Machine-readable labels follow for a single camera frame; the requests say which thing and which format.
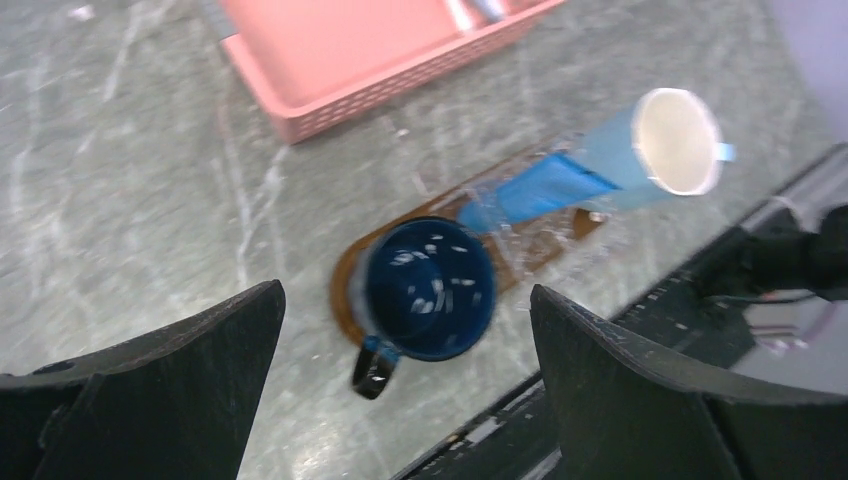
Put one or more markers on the dark navy mug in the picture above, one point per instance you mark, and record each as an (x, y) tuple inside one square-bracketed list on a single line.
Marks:
[(426, 289)]

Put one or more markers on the white and light-blue mug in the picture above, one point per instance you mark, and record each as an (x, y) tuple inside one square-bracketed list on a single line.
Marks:
[(667, 145)]

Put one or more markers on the blue toothpaste tube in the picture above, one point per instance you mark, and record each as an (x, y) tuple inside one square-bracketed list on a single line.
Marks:
[(553, 183)]

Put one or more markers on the pink perforated plastic basket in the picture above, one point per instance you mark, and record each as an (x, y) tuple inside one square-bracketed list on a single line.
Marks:
[(311, 65)]

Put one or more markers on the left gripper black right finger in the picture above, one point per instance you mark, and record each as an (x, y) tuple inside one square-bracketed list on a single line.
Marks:
[(629, 408)]

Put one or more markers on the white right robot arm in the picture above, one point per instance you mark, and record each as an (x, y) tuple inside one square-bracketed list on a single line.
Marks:
[(794, 260)]

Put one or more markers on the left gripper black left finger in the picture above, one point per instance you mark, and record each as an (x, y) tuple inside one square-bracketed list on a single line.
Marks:
[(178, 402)]

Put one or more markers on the white toothbrush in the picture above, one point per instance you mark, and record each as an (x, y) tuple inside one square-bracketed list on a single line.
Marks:
[(460, 16)]

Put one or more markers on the pale grey toothbrush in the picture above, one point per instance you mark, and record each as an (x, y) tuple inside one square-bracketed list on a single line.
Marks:
[(493, 10)]

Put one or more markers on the oval wooden tray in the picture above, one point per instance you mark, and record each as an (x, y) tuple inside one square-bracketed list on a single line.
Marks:
[(446, 205)]

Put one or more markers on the clear textured glass dish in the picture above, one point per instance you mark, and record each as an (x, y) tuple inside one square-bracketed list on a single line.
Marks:
[(521, 248)]

